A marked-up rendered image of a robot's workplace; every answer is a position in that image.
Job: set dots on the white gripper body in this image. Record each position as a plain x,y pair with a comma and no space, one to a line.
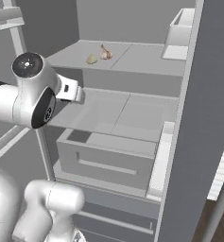
79,95

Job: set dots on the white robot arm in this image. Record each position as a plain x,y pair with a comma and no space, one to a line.
25,100

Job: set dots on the pale yellow garlic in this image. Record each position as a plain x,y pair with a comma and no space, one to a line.
91,59

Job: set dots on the pink chicken drumstick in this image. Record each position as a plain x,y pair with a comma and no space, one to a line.
105,54

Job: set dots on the glass fridge shelf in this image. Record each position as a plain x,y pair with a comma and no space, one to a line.
129,116
141,60

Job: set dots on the grey fridge crisper drawer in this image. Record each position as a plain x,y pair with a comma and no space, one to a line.
116,154

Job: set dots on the long white door bin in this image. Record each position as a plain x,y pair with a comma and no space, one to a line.
159,170

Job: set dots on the small white door bin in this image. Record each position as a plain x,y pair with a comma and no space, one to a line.
179,34

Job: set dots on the grey freezer drawer front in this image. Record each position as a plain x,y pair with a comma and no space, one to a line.
123,204

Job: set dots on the white slatted panel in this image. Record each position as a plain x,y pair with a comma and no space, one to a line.
222,176

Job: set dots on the grey slanted pole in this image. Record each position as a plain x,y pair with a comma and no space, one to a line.
217,211

